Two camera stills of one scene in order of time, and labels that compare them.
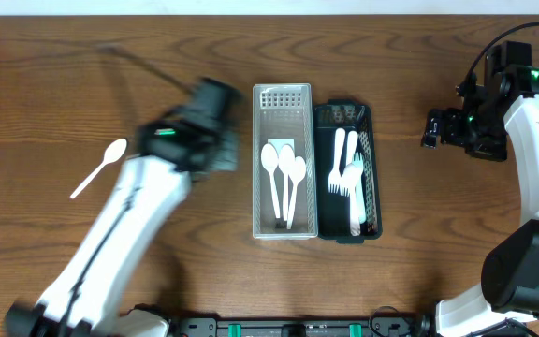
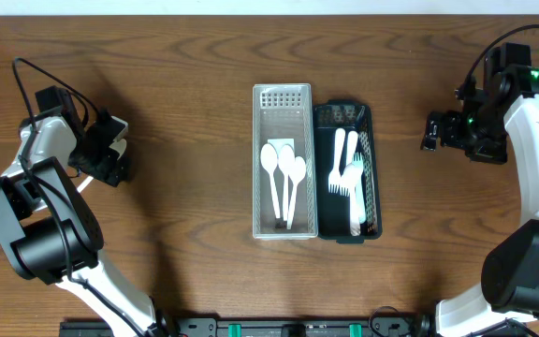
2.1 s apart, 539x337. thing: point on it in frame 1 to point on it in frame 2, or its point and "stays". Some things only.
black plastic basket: x=333 y=209 stays
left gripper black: x=225 y=153 to x=108 y=169
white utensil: x=296 y=172 stays
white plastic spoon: x=350 y=177 stays
